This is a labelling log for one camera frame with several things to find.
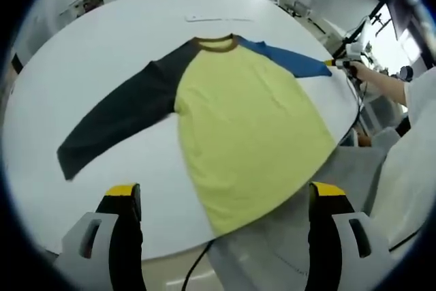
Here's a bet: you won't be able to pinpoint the person's grey trousers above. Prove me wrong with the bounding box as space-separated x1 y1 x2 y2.
207 146 389 291

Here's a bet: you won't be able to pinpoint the dark wall screen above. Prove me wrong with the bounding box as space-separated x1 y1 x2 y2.
388 0 436 43

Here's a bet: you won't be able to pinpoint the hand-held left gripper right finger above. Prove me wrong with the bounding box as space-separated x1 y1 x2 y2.
306 181 391 291

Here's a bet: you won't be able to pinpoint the yellow garment with coloured sleeves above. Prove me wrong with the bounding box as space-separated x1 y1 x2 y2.
56 33 338 237

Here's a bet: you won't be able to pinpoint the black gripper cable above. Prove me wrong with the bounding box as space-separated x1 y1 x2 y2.
183 241 214 291

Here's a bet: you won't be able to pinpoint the black tripod stand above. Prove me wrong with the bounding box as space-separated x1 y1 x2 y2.
332 1 392 63

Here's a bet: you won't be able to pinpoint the white table socket panel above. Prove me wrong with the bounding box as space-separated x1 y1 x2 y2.
185 14 255 23

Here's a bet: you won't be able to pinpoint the person's right hand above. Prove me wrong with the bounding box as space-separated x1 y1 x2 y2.
349 63 369 83

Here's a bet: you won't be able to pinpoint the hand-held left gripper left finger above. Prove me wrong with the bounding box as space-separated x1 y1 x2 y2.
56 183 143 291

